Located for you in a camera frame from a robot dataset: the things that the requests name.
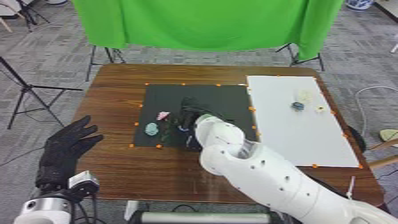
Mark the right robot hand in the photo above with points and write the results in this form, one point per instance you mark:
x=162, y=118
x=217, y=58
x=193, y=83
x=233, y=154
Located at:
x=193, y=108

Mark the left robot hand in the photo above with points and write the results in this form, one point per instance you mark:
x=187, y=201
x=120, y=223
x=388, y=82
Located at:
x=63, y=153

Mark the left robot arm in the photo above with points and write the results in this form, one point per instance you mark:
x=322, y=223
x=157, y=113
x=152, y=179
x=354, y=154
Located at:
x=45, y=208

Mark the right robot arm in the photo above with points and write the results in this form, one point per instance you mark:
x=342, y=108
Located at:
x=278, y=180

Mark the pink flower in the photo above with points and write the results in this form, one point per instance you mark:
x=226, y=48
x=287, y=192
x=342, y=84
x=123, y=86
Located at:
x=164, y=115

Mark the dark mat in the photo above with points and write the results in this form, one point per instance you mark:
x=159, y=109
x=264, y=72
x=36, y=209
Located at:
x=228, y=100

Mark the green sprig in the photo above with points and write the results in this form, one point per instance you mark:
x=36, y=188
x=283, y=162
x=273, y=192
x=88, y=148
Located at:
x=168, y=130

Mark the pale blue flower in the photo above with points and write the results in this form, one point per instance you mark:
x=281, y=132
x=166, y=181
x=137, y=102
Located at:
x=152, y=129

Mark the white sheet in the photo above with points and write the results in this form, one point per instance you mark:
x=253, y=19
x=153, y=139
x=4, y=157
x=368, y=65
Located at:
x=290, y=133

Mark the black tripod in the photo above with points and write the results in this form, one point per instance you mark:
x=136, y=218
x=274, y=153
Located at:
x=29, y=90

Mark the black cloth stand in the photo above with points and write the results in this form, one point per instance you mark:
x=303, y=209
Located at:
x=107, y=56
x=296, y=55

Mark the small cream flower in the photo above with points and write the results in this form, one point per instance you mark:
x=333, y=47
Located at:
x=321, y=109

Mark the pale grey bar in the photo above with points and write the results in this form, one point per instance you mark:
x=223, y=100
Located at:
x=205, y=218

